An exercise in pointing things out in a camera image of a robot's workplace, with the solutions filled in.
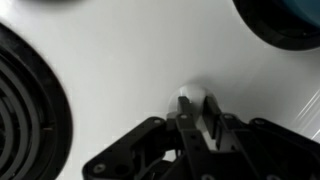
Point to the white oven temperature knob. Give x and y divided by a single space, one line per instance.
193 90

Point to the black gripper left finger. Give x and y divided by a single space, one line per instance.
150 150

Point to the white electric stove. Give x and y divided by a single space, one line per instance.
133 50

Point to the large black coil burner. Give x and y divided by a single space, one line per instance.
50 116

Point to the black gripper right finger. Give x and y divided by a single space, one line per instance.
266 150

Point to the dark blue pot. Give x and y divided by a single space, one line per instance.
266 30

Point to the teal kettle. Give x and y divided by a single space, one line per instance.
305 8

